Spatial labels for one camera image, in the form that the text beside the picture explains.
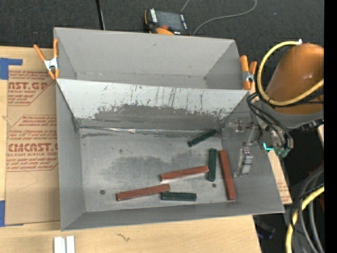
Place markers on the black cylinder on white bracket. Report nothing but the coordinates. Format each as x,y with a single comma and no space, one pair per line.
312,125

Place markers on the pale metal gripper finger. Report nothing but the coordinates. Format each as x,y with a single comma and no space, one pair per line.
245,162
231,133

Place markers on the red-brown flat block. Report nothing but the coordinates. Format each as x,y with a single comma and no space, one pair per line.
143,192
184,173
227,175

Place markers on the dark green flat block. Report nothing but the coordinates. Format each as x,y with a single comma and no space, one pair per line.
212,165
179,196
202,138

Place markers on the grey metal bin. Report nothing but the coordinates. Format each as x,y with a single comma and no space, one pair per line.
147,151

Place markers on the brown cardboard board red print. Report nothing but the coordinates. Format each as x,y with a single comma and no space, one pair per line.
29,141

